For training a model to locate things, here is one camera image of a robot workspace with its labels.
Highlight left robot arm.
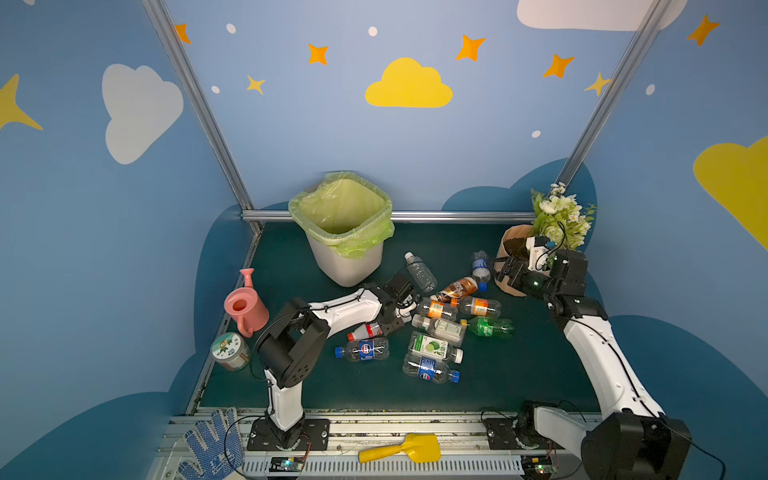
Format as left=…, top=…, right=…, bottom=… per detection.
left=255, top=273, right=423, bottom=437

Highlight orange label bottle right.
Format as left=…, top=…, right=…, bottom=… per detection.
left=451, top=296, right=502, bottom=318

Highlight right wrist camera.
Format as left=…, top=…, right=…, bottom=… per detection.
left=525, top=236, right=555, bottom=271

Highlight clear bottle white label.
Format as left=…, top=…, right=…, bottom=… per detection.
left=411, top=314, right=466, bottom=347

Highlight blue dotted work glove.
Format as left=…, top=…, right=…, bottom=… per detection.
left=178, top=408, right=245, bottom=480

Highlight clear bottle white cap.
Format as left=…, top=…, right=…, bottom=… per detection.
left=404, top=252, right=437, bottom=293

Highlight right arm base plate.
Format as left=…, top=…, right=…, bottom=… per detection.
left=481, top=417, right=561, bottom=450

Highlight white bottle red cap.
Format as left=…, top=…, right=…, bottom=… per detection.
left=347, top=321, right=383, bottom=341

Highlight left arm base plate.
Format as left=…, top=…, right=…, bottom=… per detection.
left=246, top=418, right=330, bottom=451

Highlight green plastic bottle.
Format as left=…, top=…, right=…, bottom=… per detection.
left=461, top=316, right=514, bottom=338

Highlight green round tin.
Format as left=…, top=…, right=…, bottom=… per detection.
left=210, top=332, right=251, bottom=372

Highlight lime label jar bottle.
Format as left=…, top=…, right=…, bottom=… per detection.
left=409, top=332, right=464, bottom=364

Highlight white artificial flowers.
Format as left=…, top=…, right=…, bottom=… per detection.
left=531, top=182, right=597, bottom=250

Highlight small blue label bottle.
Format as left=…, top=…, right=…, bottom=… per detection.
left=472, top=250, right=492, bottom=285

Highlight pink watering can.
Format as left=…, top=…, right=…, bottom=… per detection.
left=224, top=268, right=270, bottom=338

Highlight right controller board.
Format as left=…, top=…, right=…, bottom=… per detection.
left=521, top=456, right=558, bottom=479

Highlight pepsi bottle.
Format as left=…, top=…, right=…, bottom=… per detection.
left=334, top=337, right=390, bottom=362
left=402, top=353, right=460, bottom=384

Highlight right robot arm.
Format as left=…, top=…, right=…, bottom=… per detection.
left=492, top=250, right=692, bottom=479

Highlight yellow plastic shovel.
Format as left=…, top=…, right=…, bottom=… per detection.
left=358, top=433, right=442, bottom=464

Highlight controller board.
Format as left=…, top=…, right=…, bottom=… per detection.
left=521, top=456, right=558, bottom=479
left=269, top=457, right=305, bottom=474

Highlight white trash bin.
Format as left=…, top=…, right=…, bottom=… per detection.
left=307, top=236, right=383, bottom=287

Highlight pepsi bottle front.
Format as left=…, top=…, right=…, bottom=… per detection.
left=402, top=353, right=460, bottom=384

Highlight orange cap bottle left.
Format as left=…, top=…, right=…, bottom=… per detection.
left=415, top=299, right=459, bottom=321

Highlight green plastic bin liner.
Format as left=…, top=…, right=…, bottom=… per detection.
left=288, top=172, right=395, bottom=259

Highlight left controller board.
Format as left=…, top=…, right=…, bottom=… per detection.
left=269, top=457, right=305, bottom=474

